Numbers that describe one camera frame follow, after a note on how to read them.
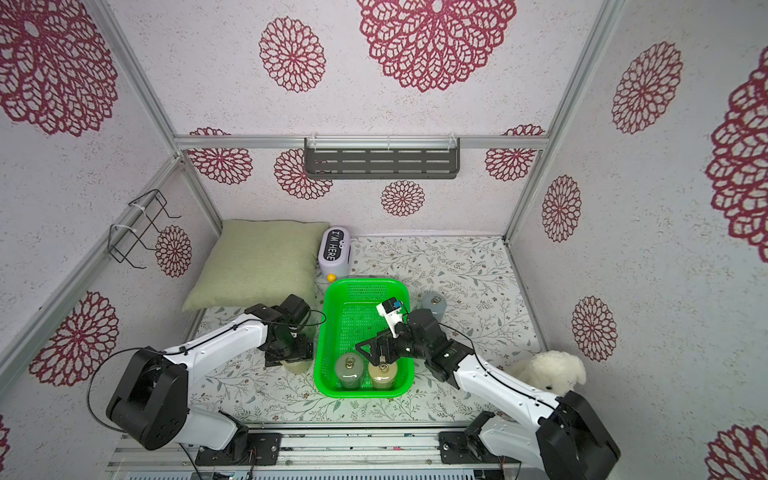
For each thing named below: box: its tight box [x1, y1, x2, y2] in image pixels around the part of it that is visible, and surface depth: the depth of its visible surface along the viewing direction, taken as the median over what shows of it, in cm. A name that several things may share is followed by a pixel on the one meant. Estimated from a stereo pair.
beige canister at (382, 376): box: [368, 361, 397, 389], surface depth 79 cm
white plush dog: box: [513, 350, 587, 397], surface depth 69 cm
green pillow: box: [182, 219, 330, 313], surface depth 97 cm
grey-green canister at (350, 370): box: [336, 352, 364, 389], surface depth 81 cm
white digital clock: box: [318, 226, 351, 277], surface depth 105 cm
